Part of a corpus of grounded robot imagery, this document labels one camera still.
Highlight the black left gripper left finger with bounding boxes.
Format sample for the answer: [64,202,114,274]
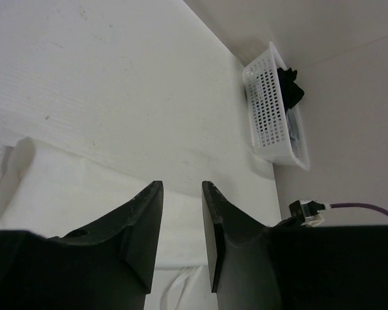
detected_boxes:
[0,181,164,309]

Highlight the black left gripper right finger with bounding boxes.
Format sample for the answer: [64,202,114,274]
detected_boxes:
[202,181,388,309]

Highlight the white tank top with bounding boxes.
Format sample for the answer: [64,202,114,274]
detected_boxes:
[0,137,214,310]

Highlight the grey tank top in basket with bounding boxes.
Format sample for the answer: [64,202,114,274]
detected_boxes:
[286,109,300,147]

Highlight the black tank top in basket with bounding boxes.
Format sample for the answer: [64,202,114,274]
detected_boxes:
[277,68,305,111]

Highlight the white plastic laundry basket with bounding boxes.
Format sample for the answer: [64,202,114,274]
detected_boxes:
[242,42,310,171]

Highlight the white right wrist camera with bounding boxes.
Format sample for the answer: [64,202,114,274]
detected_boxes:
[288,200,330,227]

